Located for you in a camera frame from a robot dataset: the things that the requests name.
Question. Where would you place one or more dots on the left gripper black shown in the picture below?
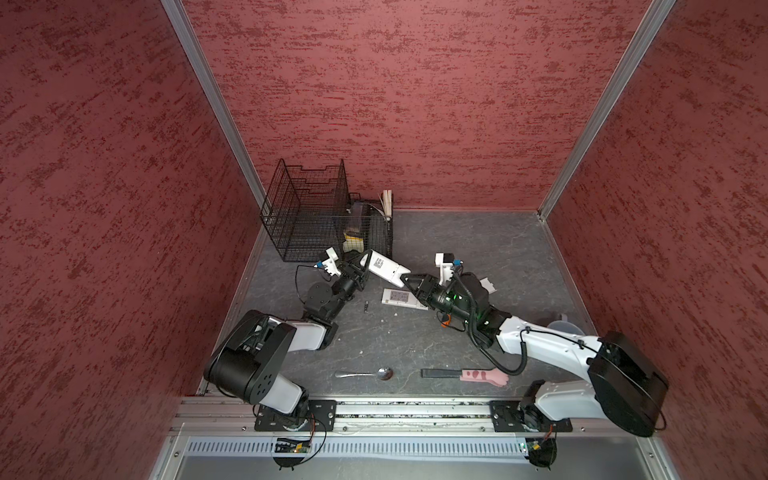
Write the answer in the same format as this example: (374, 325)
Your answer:
(355, 273)

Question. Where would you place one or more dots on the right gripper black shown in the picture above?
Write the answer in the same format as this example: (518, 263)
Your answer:
(429, 284)

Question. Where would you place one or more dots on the small white AC remote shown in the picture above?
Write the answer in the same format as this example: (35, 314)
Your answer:
(384, 267)

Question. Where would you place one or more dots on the long white remote control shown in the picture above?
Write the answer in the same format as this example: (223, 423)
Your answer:
(402, 298)

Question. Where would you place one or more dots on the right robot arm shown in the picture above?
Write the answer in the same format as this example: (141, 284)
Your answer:
(613, 380)

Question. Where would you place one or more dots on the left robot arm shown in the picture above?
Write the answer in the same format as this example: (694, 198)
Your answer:
(247, 364)

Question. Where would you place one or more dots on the yellow black item in rack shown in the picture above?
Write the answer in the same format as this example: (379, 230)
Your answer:
(356, 228)

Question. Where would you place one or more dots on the white battery cover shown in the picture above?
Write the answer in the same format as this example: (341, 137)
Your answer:
(488, 285)

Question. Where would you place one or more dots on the wooden sticks in rack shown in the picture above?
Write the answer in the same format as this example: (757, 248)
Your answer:
(387, 203)

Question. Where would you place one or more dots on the metal spoon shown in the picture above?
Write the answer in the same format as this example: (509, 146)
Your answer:
(382, 374)

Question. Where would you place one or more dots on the pink cat paw tool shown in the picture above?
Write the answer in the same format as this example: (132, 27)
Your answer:
(494, 377)

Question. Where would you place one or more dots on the grey cup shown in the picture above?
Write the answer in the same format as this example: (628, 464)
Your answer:
(563, 324)

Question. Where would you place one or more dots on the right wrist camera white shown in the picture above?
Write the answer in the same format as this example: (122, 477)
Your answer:
(447, 264)

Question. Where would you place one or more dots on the black wire rack organizer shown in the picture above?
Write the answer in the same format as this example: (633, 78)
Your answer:
(305, 209)

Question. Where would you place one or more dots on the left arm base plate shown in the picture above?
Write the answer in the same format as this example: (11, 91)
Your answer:
(309, 415)

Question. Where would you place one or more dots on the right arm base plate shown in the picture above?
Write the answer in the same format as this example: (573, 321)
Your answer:
(510, 417)

